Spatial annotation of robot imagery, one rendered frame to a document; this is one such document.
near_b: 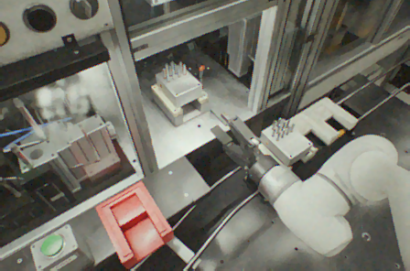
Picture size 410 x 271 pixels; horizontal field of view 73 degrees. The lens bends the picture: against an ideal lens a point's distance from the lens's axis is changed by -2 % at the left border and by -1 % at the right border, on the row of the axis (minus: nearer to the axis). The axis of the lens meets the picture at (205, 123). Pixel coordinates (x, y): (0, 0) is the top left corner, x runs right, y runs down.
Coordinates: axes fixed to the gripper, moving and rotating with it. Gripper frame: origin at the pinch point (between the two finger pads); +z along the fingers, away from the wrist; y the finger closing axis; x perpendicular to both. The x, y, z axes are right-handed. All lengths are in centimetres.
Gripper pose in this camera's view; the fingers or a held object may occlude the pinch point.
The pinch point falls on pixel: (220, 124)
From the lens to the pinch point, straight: 79.0
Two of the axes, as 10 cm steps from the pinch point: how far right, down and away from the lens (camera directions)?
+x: -8.2, 4.4, -3.7
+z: -5.8, -6.2, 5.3
